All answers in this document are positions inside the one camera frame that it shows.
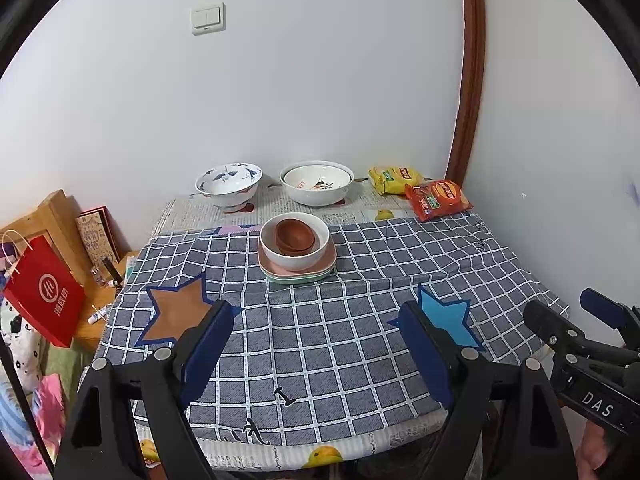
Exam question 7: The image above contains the red snack bag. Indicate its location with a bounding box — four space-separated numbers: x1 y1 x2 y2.
404 180 473 223

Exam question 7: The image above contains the brown wooden door frame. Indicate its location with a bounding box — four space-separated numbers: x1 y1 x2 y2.
446 0 487 186

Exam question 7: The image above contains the wooden chair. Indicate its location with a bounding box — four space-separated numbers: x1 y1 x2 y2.
0 189 141 351

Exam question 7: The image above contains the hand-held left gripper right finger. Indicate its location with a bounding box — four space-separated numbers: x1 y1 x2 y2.
397 301 581 480

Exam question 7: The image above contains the plain white bowl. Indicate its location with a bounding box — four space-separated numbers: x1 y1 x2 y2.
259 212 331 272

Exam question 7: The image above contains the pink square plate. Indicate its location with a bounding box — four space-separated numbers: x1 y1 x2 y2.
258 235 337 276

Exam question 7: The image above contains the person's right hand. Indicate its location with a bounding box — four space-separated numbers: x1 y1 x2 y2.
575 420 626 475

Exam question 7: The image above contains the yellow snack bag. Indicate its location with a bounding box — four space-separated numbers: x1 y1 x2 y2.
368 166 425 196

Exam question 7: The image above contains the large white printed bowl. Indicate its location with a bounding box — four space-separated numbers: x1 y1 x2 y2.
279 161 355 207

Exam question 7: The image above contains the blue patterned white bowl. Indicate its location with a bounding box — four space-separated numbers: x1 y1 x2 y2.
195 162 263 209

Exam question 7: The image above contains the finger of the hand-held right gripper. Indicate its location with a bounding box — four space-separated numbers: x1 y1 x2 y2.
523 300 640 366
580 287 640 348

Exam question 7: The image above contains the white light switch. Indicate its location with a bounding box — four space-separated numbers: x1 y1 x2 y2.
191 2 226 36

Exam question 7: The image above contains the red paper bag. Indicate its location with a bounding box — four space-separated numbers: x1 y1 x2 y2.
2 235 86 348

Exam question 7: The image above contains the small glass bottle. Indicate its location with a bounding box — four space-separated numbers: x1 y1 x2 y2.
90 257 123 288

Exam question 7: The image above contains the small brown bowl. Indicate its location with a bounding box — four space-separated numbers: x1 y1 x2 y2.
274 218 317 252
276 232 321 256

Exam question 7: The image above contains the white floral cloth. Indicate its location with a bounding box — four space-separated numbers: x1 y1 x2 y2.
0 300 43 391

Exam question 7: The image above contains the green square plate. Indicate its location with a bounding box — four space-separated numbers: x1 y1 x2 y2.
265 269 337 286

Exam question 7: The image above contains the grey checked tablecloth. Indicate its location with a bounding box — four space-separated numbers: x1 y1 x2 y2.
99 212 568 447

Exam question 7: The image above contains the pink cloth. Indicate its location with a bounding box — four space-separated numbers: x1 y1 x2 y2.
30 375 68 471

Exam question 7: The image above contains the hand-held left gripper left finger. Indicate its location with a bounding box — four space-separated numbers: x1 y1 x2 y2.
54 299 235 480

